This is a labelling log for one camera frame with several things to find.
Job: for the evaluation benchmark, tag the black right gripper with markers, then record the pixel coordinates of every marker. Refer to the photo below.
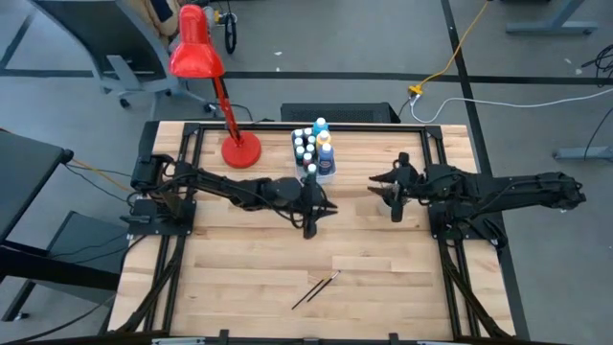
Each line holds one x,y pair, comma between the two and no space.
404,184

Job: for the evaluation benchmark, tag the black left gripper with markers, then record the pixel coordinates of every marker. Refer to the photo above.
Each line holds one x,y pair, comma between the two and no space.
310,199

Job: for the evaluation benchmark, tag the white plastic bin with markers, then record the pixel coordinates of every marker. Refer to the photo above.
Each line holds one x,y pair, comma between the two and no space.
330,178

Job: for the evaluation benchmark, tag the small blue paint bottle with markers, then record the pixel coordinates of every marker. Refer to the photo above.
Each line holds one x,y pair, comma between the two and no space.
311,168
298,133

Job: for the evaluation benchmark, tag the large dark blue paint bottle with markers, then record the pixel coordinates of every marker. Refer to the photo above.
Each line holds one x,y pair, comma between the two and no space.
326,163

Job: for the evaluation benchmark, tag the small red paint bottle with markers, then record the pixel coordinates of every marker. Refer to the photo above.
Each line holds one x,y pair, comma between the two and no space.
308,158

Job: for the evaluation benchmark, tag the small teal paint bottle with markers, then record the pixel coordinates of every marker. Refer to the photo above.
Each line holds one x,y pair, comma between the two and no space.
310,148

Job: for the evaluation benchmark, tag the small green paint bottle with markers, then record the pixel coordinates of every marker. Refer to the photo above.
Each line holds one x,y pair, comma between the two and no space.
311,139
300,152

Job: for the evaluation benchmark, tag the large yellow paint bottle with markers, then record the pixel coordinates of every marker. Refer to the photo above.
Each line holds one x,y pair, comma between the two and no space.
324,139

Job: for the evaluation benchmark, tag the silver ferrule paintbrush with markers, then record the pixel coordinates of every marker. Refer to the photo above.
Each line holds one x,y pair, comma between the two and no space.
324,286

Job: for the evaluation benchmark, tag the small brown paint bottle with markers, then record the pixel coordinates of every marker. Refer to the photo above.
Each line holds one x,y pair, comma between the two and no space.
298,142

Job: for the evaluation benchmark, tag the small purple paint bottle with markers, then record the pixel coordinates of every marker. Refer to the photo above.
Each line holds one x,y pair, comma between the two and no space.
308,131

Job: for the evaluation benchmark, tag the large light blue paint bottle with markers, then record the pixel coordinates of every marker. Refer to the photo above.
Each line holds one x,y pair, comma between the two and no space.
320,127

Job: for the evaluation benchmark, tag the black paintbrush gold ferrule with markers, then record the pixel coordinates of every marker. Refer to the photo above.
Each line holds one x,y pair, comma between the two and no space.
309,293

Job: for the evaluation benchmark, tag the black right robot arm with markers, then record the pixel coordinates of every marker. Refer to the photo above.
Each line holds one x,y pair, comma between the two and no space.
503,191

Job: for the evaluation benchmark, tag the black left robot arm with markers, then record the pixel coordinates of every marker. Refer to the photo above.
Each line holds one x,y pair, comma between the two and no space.
230,187

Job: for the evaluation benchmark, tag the black computer case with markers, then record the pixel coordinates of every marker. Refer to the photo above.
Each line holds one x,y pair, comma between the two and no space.
345,112

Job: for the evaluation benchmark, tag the red desk lamp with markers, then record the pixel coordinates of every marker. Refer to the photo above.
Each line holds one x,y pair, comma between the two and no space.
242,152

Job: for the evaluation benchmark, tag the person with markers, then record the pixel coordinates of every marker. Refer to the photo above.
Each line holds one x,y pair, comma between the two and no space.
160,14

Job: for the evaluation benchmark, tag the black side desk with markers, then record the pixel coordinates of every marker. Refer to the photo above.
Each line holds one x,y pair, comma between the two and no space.
24,177

